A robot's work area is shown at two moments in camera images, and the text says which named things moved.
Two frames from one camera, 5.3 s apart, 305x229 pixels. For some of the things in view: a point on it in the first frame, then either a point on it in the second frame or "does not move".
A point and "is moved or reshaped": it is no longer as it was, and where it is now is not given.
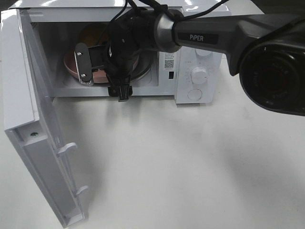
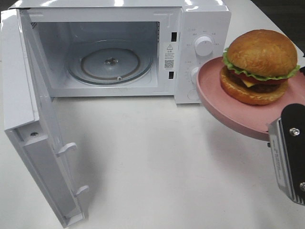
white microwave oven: x=59 y=26 does not move
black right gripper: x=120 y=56 -> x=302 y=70
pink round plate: x=99 y=75 -> x=251 y=119
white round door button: x=194 y=94 does not move
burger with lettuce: x=93 y=34 is moved or reshaped
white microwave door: x=30 y=117 does not move
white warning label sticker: x=169 y=62 does not move
